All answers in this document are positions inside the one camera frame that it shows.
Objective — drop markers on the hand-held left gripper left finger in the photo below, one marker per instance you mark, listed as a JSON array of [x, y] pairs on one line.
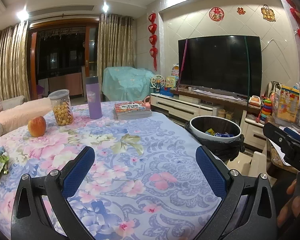
[[77, 171]]

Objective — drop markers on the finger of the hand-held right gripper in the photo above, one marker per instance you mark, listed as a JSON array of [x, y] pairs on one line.
[[277, 138], [293, 133]]

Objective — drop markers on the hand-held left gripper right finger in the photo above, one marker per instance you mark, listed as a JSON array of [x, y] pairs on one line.
[[212, 172]]

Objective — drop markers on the white bin with black bag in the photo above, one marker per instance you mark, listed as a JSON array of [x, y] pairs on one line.
[[215, 150]]

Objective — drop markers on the person's right hand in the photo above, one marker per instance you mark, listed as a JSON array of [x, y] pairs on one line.
[[297, 205]]

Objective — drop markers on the white paper sheets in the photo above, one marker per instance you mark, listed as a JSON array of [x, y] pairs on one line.
[[280, 155]]

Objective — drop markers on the yellow toy box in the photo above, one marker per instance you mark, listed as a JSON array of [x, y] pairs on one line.
[[287, 105]]

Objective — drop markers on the toy cash register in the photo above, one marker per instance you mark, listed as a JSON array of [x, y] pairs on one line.
[[255, 101]]

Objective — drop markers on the beige backpack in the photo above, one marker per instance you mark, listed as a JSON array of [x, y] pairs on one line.
[[272, 90]]

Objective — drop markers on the floral tablecloth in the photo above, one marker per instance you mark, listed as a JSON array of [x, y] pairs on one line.
[[130, 170]]

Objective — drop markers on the red apple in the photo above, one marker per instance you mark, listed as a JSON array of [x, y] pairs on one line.
[[37, 127]]

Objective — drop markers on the clear snack jar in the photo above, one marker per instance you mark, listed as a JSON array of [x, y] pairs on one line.
[[62, 112]]

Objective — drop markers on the white TV cabinet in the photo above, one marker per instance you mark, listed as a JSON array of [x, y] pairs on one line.
[[190, 107]]

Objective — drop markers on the purple thermos bottle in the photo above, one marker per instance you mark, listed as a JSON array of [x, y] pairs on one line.
[[94, 100]]

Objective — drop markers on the pink blanket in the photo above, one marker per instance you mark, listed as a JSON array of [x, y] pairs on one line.
[[20, 115]]

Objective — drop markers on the stack of children's books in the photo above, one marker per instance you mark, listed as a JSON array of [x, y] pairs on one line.
[[131, 110]]

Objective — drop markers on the pink cloth-covered table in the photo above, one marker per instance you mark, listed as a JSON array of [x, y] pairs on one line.
[[65, 83]]

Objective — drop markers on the patterned sofa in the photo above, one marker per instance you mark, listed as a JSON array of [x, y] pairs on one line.
[[12, 102]]

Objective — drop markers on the black television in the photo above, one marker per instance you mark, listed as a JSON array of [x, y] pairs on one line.
[[217, 65]]

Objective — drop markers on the pink toy watering can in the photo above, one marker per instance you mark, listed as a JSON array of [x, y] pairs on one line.
[[147, 102]]

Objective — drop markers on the teal cloth cover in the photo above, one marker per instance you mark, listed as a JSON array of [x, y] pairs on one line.
[[127, 82]]

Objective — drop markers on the ferris wheel toy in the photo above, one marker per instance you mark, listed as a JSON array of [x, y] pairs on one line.
[[157, 82]]

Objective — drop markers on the pink rod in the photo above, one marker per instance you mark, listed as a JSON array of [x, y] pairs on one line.
[[183, 62]]

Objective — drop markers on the wooden glass sliding door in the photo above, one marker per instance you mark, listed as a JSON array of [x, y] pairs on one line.
[[62, 52]]

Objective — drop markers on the beige curtain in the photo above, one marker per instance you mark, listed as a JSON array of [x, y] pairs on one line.
[[12, 62], [115, 55]]

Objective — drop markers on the ceiling spotlight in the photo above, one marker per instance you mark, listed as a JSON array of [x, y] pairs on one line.
[[105, 6], [22, 13]]

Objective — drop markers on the gold figure wall decal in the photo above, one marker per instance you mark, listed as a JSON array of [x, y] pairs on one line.
[[268, 13]]

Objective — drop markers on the small red wall decal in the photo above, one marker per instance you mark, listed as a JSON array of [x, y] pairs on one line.
[[240, 10]]

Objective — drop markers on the round red wall decal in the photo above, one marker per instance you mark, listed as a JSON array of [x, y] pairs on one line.
[[216, 13]]

